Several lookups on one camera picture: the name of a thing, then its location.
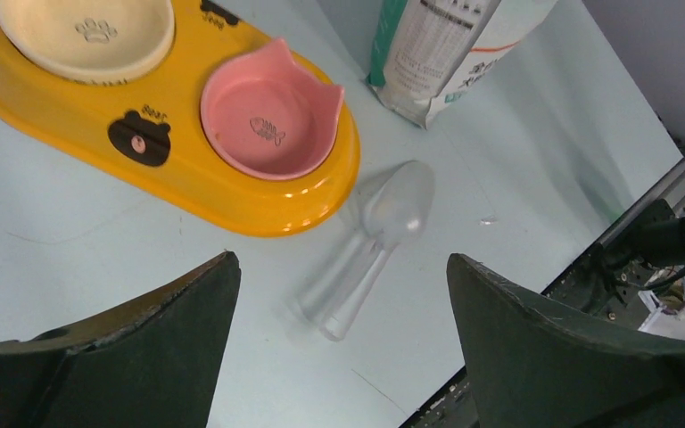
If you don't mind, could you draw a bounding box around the pink cat ear bowl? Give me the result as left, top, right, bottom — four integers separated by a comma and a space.
200, 38, 345, 181

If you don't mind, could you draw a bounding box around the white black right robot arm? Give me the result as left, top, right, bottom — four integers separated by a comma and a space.
625, 215, 685, 341

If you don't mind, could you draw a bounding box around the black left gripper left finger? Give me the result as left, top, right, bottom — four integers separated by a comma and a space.
0, 251, 241, 427

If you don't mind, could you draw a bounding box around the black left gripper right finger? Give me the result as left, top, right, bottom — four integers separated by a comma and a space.
446, 253, 685, 427

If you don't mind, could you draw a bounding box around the clear plastic food scoop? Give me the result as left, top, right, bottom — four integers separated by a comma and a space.
297, 160, 435, 342

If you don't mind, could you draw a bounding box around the green white pet food bag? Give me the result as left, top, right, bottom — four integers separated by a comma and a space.
367, 0, 557, 128

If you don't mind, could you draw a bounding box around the cream paw print bowl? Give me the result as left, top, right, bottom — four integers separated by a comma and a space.
0, 0, 176, 86

